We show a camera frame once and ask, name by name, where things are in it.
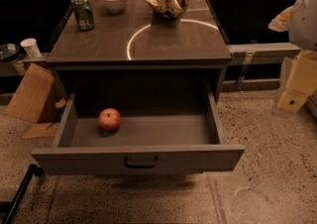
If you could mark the brown cardboard sheet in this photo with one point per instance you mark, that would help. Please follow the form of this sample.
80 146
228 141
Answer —
38 98

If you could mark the green soda can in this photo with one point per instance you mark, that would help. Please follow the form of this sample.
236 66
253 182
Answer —
83 14

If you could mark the black drawer handle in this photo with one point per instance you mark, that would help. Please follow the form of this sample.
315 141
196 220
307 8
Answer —
140 164

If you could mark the black metal stand leg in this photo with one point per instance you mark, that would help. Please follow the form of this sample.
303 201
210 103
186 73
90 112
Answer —
9 208

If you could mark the grey open drawer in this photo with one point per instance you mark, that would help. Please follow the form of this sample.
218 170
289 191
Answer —
177 123

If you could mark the flat cardboard piece on floor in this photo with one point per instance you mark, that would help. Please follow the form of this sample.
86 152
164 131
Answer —
42 130

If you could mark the white paper cup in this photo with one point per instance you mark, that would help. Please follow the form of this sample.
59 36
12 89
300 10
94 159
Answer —
31 47

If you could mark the red apple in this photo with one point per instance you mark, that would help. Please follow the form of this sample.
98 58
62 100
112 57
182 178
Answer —
109 119

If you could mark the dark grey cabinet counter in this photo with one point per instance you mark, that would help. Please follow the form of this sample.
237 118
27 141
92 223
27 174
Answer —
140 38

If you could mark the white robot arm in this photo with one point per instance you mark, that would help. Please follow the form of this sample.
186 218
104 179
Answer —
300 20

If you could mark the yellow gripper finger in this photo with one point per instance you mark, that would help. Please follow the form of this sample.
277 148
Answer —
297 82

